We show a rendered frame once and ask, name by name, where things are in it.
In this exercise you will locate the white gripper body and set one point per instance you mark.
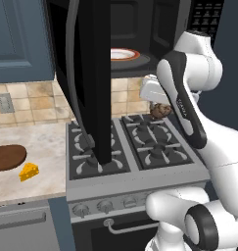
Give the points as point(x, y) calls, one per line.
point(153, 90)

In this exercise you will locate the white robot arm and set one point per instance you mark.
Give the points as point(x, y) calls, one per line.
point(221, 170)

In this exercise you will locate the brown potato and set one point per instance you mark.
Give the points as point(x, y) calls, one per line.
point(160, 110)

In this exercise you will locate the black microwave oven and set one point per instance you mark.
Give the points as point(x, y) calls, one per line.
point(143, 29)

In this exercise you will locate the yellow cheese wedge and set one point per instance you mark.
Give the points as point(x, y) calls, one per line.
point(28, 171)

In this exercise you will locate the brown cutting board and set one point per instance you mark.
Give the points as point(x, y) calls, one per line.
point(6, 158)

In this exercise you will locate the white plate with orange rim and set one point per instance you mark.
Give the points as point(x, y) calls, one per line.
point(123, 54)

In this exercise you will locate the grey gas hob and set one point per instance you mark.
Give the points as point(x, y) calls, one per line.
point(150, 147)

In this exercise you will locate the dark blue tall cupboard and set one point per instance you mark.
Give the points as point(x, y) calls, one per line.
point(229, 39)

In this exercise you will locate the grey stove knob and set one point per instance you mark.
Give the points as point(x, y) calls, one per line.
point(130, 202)
point(105, 206)
point(80, 210)

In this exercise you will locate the blue cupboard door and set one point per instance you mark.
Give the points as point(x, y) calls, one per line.
point(19, 36)

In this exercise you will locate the black oven door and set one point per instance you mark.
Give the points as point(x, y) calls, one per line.
point(91, 237)

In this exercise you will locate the grey dishwasher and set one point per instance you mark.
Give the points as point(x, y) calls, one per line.
point(22, 235)

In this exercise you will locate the grey wall socket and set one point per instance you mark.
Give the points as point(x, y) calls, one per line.
point(4, 103)

